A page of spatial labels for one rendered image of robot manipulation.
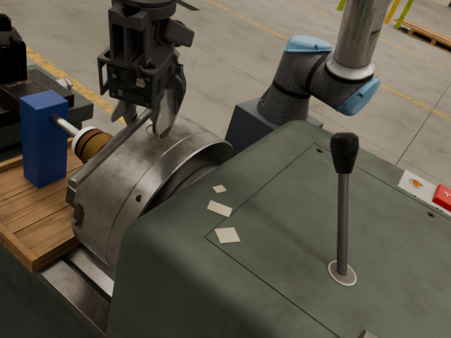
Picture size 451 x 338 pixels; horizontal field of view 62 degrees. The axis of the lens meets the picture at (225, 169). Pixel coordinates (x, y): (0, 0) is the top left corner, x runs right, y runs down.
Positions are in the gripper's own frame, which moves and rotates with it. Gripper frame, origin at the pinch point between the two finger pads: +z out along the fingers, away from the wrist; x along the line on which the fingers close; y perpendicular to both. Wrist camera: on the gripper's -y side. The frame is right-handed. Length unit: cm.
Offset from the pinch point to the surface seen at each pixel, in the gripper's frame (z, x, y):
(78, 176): -7.5, 0.2, 19.1
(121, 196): 8.6, -1.0, 8.1
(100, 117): 150, -102, -159
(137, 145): 4.7, -1.6, 0.7
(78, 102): 40, -41, -45
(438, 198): 5.1, 48.4, -8.5
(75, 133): 18.9, -21.0, -11.5
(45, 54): 155, -187, -222
